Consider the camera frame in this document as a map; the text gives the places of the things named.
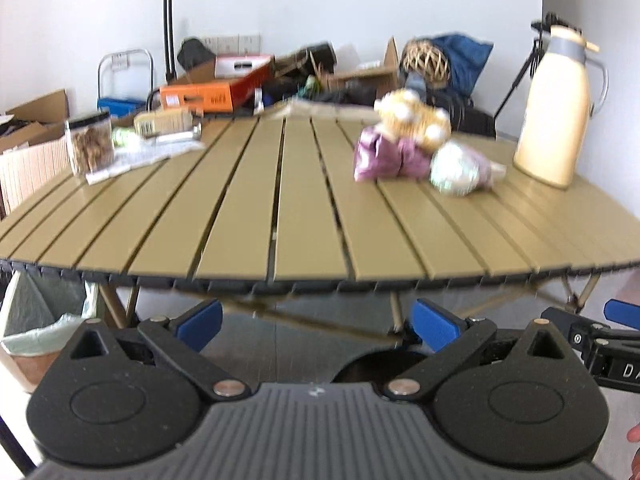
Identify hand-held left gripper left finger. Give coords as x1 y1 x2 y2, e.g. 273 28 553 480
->
57 299 252 403

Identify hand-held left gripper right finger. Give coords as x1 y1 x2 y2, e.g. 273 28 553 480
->
382 298 587 403

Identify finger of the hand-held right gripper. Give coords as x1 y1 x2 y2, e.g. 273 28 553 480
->
540 306 640 361
603 299 640 332

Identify orange and white plush toy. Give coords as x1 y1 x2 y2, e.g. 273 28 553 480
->
374 89 452 154

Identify person's right hand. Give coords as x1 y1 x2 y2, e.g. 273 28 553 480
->
627 422 640 480

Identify tan slatted folding table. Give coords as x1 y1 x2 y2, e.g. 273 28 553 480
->
0 110 640 348

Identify cardboard bin with green liner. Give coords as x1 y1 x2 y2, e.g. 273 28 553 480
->
0 270 101 392

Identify white paper sheets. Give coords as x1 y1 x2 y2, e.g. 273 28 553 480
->
86 139 207 186

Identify purple fluffy scrunchie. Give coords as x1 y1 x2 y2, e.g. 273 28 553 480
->
354 126 434 183

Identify metal cylinder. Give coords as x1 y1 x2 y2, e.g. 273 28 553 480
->
159 126 203 144

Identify tan packet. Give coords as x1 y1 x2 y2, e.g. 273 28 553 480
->
134 110 194 137

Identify clear snack container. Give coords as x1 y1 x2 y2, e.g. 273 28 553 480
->
65 111 117 177

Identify cream thermos jug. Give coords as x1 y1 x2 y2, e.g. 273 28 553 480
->
513 25 610 190

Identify black luggage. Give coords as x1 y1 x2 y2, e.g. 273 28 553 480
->
435 87 497 139

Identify orange cardboard box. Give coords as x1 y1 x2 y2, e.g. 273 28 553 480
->
160 62 274 113

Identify blue cooler box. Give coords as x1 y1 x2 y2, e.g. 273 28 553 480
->
97 97 151 117

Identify brown cardboard boxes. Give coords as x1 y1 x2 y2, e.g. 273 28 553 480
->
0 89 72 217

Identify grey bottle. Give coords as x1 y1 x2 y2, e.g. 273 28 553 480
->
404 72 427 102

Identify black tripod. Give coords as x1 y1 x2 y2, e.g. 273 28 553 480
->
494 11 571 122

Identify white flat box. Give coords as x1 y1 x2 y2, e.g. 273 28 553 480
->
215 54 273 80

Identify open cardboard box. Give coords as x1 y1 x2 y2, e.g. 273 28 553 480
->
310 37 401 92

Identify wicker ball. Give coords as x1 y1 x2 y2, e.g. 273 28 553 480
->
401 40 452 86

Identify blue fabric bag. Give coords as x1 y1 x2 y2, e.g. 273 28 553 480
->
430 34 495 99

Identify white wall socket strip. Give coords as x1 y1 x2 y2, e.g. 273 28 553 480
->
200 34 262 57

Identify chrome tube frame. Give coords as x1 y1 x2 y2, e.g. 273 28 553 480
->
97 49 154 107

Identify black trolley handle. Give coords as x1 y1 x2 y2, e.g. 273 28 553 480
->
155 0 182 84

